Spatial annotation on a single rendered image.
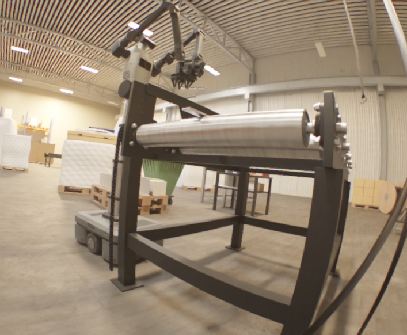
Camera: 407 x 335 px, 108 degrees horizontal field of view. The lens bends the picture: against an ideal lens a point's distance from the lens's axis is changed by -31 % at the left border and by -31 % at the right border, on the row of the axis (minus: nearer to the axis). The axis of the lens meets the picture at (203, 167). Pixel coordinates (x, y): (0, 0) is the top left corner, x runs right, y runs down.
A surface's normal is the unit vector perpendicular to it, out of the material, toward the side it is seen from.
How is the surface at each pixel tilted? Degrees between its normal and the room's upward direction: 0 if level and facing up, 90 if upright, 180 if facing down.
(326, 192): 90
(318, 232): 90
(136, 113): 90
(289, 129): 104
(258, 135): 121
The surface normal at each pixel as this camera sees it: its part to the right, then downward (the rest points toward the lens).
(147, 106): 0.76, 0.07
